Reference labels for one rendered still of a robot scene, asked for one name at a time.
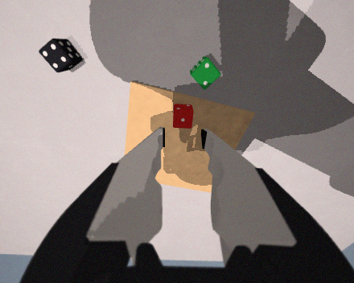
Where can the black die with white pips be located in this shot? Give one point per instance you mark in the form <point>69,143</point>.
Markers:
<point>60,54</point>

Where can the tan mat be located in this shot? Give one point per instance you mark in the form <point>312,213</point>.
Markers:
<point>183,161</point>

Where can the green die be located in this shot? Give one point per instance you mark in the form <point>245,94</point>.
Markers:
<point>205,72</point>

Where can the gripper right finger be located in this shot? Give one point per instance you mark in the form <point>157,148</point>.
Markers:
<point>252,209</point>

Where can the red die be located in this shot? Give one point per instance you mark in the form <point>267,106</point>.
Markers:
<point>182,116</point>

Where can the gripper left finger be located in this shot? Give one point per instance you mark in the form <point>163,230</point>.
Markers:
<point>100,231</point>

